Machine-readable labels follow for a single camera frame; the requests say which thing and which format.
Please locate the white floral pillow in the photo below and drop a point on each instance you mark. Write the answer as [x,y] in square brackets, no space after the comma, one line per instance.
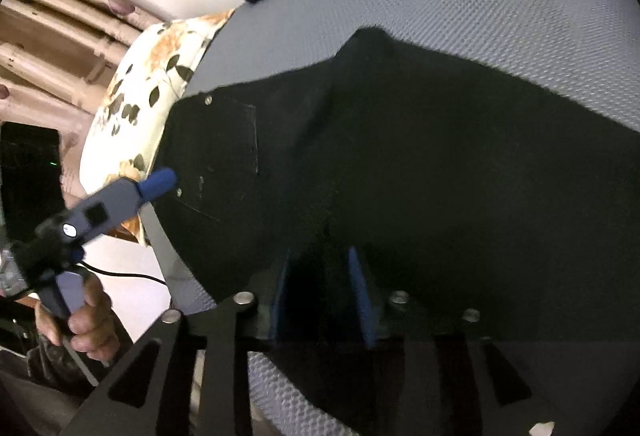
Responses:
[145,80]

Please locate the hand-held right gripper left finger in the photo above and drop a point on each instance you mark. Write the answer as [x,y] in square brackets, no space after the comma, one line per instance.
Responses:
[282,301]

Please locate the person's left hand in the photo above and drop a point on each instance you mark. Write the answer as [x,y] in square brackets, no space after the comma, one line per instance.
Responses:
[90,321]

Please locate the black pants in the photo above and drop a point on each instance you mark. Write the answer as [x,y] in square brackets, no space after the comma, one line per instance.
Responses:
[400,165]

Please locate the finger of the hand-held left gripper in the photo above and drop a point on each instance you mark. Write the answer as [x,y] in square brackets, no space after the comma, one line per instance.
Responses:
[157,183]

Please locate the person's legs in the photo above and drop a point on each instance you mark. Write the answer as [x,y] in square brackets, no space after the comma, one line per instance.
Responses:
[30,411]

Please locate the dark screen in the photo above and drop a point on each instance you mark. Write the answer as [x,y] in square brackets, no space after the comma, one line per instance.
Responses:
[30,176]

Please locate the beige pleated curtain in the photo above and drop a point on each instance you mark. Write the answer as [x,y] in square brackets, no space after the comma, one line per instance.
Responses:
[55,60]

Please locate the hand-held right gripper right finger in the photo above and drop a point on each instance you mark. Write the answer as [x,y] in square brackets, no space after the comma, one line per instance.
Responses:
[361,303]

